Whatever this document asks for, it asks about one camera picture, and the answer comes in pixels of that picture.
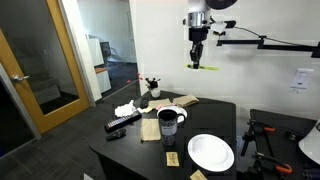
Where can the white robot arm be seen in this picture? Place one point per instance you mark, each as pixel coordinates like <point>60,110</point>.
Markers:
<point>200,21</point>

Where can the small white plate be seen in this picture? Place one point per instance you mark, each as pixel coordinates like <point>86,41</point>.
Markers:
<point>177,109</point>

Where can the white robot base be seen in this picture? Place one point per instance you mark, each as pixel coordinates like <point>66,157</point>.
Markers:
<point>310,144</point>

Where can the tan packet at edge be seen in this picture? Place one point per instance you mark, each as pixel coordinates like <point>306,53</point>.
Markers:
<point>198,175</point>

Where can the small black remote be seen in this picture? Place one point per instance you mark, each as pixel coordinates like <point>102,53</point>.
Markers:
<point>115,135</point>

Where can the long black remote control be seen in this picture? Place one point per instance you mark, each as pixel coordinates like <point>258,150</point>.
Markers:
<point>123,121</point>

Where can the brown paper bag far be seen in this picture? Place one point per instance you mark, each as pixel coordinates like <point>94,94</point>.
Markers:
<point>186,100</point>

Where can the large white plate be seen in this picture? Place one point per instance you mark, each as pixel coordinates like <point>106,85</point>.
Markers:
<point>210,153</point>

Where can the small tan packet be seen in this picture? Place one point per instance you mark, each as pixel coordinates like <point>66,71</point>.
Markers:
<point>172,159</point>

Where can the wooden glass door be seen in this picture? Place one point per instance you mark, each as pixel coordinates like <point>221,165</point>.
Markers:
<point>38,57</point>

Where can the white vase with flowers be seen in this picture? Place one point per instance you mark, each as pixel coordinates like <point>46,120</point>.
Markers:
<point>152,86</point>

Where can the crumpled white tissue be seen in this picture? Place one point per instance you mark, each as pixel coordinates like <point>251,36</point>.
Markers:
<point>124,110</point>

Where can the orange handled clamp lower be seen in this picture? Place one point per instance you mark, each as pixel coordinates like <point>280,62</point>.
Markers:
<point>267,168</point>

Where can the black patterned mug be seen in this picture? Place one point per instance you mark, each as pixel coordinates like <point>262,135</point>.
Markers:
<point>168,122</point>

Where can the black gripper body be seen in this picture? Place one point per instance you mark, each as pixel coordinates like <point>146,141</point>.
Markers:
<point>197,36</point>

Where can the orange handled clamp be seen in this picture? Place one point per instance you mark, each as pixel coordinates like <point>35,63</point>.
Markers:
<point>255,127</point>
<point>267,168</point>

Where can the orange handled clamp upper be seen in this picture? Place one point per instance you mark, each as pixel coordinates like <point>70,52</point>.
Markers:
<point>255,127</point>

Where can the brown paper napkin centre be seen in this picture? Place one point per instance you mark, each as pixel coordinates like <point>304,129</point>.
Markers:
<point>150,130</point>

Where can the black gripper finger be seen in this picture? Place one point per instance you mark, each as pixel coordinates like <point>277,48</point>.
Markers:
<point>193,56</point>
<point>199,54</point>

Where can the white wall switch plate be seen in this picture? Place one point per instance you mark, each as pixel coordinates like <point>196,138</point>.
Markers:
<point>301,78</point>

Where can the black remote near vase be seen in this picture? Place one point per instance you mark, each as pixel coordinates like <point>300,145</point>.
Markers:
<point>144,103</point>

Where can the yellow-green highlighter pen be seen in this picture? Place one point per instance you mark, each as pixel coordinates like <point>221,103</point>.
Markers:
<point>191,66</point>

